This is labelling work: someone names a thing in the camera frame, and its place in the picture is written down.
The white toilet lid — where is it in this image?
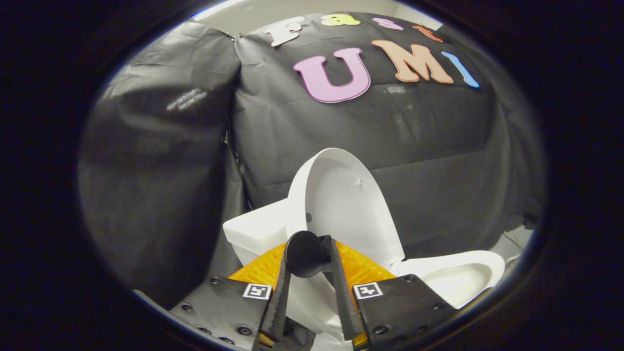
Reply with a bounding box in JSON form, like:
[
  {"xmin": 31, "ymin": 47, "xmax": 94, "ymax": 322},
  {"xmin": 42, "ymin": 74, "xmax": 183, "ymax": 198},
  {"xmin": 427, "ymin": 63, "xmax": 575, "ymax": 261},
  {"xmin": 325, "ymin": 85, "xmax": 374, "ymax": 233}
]
[{"xmin": 285, "ymin": 148, "xmax": 405, "ymax": 342}]

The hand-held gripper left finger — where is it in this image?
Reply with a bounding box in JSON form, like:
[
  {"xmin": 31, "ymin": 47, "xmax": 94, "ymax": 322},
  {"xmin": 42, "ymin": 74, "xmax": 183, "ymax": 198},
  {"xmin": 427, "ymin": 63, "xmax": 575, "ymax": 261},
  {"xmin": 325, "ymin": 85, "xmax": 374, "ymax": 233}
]
[{"xmin": 168, "ymin": 241, "xmax": 293, "ymax": 351}]

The black round lid knob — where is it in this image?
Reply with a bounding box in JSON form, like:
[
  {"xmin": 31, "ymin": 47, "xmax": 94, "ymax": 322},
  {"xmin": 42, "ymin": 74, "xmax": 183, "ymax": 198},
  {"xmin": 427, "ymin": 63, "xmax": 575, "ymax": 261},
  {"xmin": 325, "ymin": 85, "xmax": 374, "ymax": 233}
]
[{"xmin": 285, "ymin": 231, "xmax": 334, "ymax": 278}]

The white toilet tank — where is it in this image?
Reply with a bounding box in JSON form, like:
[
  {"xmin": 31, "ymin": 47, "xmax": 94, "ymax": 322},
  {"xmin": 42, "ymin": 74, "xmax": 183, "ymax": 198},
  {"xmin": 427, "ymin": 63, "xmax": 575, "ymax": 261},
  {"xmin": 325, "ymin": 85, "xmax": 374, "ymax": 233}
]
[{"xmin": 223, "ymin": 199, "xmax": 293, "ymax": 266}]

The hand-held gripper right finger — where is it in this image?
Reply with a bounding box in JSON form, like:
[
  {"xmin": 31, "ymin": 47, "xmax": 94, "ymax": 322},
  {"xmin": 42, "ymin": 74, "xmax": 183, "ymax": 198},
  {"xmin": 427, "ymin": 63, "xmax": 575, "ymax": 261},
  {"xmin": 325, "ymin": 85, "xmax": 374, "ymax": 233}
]
[{"xmin": 324, "ymin": 235, "xmax": 459, "ymax": 351}]

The black backdrop cloth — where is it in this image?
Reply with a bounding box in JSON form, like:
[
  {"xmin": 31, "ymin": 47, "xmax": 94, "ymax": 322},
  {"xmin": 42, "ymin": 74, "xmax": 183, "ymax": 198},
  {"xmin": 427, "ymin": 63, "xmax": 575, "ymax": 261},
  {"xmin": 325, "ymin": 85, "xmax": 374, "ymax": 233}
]
[{"xmin": 78, "ymin": 12, "xmax": 546, "ymax": 308}]

